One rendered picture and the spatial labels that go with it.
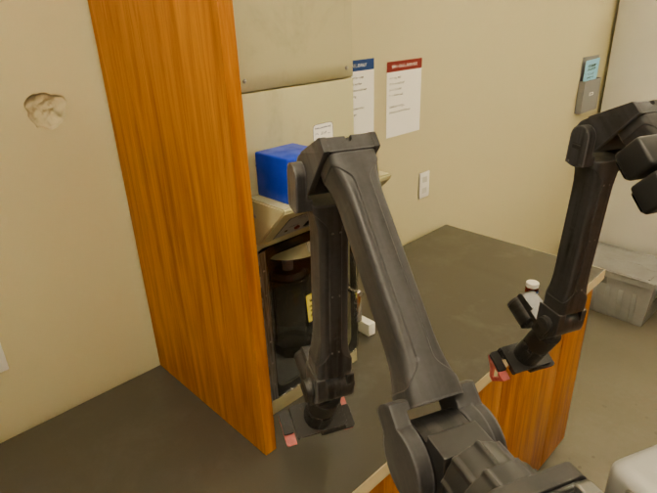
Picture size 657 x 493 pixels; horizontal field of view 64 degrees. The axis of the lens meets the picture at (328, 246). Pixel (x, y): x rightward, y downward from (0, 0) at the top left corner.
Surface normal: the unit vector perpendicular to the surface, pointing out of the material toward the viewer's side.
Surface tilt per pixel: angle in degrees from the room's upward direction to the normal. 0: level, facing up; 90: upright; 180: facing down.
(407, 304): 44
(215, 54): 90
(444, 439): 0
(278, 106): 90
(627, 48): 90
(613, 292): 95
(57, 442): 0
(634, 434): 0
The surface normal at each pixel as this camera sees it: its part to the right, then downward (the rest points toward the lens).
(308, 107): 0.70, 0.27
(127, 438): -0.04, -0.91
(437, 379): 0.22, -0.40
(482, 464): -0.26, -0.85
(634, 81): -0.71, 0.31
